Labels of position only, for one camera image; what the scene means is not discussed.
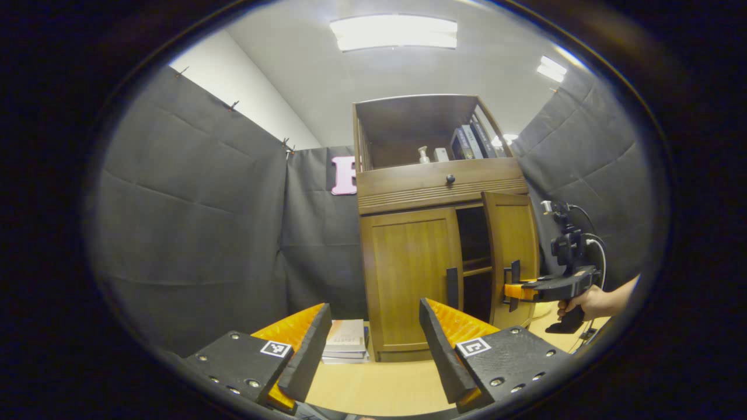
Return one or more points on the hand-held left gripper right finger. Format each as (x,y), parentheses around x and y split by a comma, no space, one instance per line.
(443,356)

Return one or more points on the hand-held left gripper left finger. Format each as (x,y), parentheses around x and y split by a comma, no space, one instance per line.
(309,356)

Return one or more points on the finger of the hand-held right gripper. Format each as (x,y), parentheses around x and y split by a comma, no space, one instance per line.
(522,290)

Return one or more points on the wooden shoe cabinet door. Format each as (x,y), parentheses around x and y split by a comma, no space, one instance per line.
(405,280)
(513,233)

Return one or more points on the wooden double-door shoe cabinet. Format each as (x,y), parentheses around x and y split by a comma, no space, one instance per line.
(420,186)

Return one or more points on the wooden cabinet inner shelf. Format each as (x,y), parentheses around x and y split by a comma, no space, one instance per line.
(477,270)

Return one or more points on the wooden cabinet drawer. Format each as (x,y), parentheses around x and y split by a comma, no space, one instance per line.
(408,186)

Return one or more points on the pale cover book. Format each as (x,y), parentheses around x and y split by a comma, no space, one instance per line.
(345,335)

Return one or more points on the small ceiling light panel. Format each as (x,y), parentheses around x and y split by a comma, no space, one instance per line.
(551,68)
(505,139)

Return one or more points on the blue spine book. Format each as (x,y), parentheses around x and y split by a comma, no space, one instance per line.
(461,146)

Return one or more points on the pale grey spine book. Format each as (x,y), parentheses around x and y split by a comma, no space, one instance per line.
(475,140)

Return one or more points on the dark spine book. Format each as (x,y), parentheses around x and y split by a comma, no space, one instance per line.
(486,137)

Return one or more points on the small white box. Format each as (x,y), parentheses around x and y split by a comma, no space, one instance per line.
(441,155)

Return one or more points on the small pump bottle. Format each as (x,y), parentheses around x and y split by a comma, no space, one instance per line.
(423,156)

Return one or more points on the large ceiling light panel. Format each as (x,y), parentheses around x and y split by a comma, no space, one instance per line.
(394,32)

